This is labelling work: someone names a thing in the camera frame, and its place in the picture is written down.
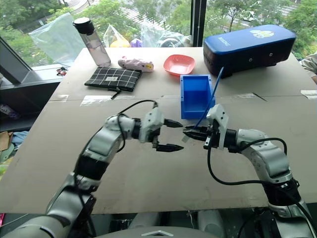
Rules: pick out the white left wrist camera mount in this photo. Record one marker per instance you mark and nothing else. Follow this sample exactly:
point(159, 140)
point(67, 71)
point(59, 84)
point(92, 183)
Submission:
point(151, 121)

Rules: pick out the white coupler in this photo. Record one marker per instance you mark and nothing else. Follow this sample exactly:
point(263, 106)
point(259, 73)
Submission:
point(185, 139)

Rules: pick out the large bluish plastic bag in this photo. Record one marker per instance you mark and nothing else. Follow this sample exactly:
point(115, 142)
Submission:
point(59, 39)

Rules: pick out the dark window frame post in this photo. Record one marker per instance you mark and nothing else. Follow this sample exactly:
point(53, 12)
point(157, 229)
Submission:
point(198, 22)

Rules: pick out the clear tape strip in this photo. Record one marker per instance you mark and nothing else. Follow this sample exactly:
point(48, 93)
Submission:
point(59, 98)
point(95, 100)
point(309, 94)

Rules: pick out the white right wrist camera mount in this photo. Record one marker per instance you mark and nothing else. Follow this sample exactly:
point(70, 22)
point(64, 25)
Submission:
point(220, 119)

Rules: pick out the red and black small item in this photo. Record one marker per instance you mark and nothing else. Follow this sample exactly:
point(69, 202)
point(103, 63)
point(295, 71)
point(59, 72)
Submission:
point(61, 71)

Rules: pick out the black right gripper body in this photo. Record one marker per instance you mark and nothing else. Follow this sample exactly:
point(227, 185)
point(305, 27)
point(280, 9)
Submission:
point(213, 136)

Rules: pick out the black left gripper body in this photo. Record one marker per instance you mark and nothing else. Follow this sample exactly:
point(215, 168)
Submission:
point(156, 141)

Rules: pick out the blue plastic bin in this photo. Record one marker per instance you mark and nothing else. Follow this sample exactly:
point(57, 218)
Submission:
point(195, 104)

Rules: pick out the clear crumpled plastic bag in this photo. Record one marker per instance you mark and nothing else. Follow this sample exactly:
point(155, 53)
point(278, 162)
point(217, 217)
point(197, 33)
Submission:
point(161, 36)

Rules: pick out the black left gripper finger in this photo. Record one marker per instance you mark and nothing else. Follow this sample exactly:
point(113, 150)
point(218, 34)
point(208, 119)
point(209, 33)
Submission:
point(171, 147)
point(173, 123)

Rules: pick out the dark window ledge shelf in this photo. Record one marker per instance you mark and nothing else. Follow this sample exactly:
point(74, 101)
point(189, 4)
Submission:
point(22, 91)

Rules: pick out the grey fabric sleeve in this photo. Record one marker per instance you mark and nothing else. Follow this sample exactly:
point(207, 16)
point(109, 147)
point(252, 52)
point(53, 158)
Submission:
point(310, 65)

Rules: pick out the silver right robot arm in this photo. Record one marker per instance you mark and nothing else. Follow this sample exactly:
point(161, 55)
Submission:
point(267, 153)

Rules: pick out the clear bag with yellow item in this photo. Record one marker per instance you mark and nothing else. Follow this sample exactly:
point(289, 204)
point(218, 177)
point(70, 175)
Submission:
point(116, 39)

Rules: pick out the purple object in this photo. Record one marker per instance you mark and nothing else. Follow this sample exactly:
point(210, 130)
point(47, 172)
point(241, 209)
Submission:
point(136, 42)

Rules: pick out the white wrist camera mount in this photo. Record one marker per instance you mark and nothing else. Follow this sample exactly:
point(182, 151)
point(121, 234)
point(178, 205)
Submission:
point(151, 121)
point(220, 119)

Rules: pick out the black white-grid zipper pouch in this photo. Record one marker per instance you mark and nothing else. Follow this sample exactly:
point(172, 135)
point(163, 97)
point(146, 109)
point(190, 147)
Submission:
point(112, 78)

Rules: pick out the pink folded umbrella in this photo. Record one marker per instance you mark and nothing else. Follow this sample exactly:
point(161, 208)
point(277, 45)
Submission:
point(135, 64)

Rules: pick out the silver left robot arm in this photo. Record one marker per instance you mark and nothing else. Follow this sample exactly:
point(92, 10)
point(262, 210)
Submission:
point(104, 141)

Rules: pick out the clear bottle with black cap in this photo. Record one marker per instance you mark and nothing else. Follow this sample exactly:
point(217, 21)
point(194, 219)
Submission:
point(95, 44)

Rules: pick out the white rounded shape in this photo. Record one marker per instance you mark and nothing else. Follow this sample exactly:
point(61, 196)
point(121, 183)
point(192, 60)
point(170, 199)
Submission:
point(210, 223)

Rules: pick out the pile of coloured cloths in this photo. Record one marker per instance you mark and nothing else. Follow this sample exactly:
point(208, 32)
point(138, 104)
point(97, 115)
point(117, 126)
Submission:
point(12, 143)

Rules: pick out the pink square bowl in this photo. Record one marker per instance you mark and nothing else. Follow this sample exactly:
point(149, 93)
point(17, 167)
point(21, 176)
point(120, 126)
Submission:
point(178, 65)

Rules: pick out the large blue hard case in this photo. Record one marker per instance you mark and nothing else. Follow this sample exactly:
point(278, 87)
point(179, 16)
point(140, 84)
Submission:
point(247, 47)

